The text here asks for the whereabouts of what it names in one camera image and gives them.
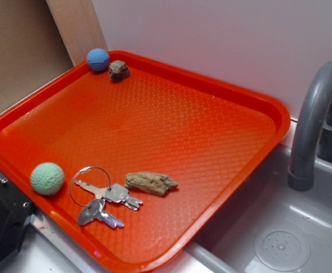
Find silver keys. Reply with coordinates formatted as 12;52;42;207
69;166;143;229

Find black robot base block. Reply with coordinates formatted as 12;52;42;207
0;179;34;268

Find brown driftwood piece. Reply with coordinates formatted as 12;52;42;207
125;172;178;197

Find small brown rock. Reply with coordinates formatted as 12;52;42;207
109;60;130;82

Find blue foam ball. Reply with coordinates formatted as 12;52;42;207
87;48;110;72

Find green foam ball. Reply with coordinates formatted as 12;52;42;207
30;163;64;196

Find grey plastic sink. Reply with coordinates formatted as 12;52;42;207
0;113;332;273

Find wooden board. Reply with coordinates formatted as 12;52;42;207
46;0;108;65

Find grey plastic faucet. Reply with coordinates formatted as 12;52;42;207
288;61;332;192

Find sink drain cover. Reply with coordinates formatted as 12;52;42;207
255;228;310;272

